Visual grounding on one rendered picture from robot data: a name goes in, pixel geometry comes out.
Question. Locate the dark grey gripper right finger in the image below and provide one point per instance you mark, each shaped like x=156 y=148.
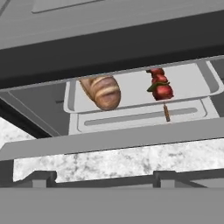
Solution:
x=164 y=176

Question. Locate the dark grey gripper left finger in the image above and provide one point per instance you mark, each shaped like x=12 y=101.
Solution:
x=43 y=177

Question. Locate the red kebab skewer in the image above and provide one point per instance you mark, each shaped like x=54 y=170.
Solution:
x=161 y=87

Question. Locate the grey metal oven tray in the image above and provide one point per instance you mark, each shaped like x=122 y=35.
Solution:
x=186 y=84

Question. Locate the brown baguette bread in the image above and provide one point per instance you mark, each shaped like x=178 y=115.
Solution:
x=105 y=92

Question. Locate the grey toaster oven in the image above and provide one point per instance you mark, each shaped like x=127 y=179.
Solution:
x=87 y=58

